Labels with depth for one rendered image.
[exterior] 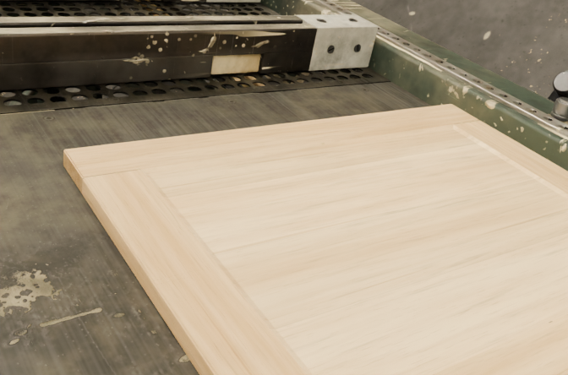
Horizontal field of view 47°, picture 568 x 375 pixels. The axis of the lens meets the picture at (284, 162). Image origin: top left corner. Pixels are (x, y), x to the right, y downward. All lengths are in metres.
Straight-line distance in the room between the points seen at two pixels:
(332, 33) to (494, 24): 1.20
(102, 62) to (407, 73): 0.47
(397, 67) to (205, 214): 0.55
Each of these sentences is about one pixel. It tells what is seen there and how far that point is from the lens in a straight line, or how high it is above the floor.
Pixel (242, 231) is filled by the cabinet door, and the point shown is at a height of 1.28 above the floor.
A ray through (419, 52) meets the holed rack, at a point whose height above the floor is 0.89.
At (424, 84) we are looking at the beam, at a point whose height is 0.89.
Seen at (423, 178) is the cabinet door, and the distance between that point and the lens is 0.76.
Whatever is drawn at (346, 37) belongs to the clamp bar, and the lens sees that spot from 1.06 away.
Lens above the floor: 1.70
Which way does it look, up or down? 46 degrees down
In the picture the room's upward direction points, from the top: 59 degrees counter-clockwise
